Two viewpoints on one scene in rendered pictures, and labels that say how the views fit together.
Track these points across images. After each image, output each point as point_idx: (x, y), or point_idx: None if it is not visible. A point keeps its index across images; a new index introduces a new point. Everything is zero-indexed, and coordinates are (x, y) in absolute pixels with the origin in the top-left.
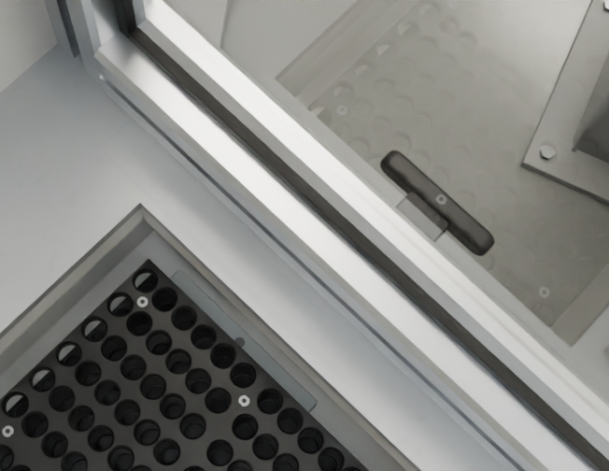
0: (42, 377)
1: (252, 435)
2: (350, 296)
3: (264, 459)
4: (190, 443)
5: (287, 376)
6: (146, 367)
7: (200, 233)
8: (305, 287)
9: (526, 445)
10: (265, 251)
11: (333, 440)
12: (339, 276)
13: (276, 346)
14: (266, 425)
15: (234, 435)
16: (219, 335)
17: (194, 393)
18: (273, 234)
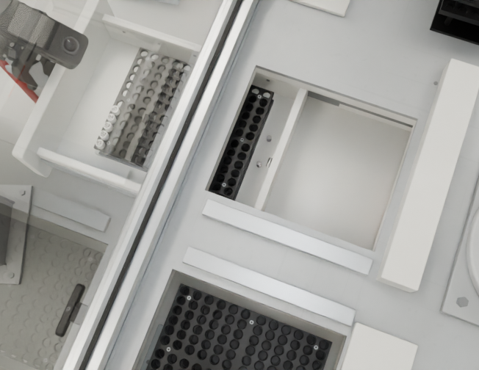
0: None
1: (179, 341)
2: (119, 325)
3: (185, 332)
4: (190, 362)
5: (153, 338)
6: None
7: None
8: (120, 343)
9: (147, 248)
10: (112, 363)
11: (170, 312)
12: (113, 332)
13: (145, 345)
14: (174, 337)
15: (181, 346)
16: (148, 368)
17: (173, 368)
18: (106, 362)
